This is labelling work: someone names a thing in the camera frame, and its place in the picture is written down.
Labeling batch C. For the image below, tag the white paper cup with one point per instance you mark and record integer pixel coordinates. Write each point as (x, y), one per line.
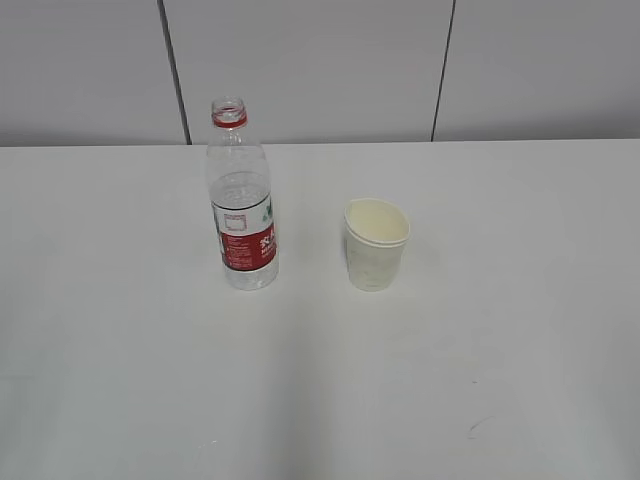
(375, 235)

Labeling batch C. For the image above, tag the clear plastic water bottle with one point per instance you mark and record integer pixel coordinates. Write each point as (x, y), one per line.
(239, 188)

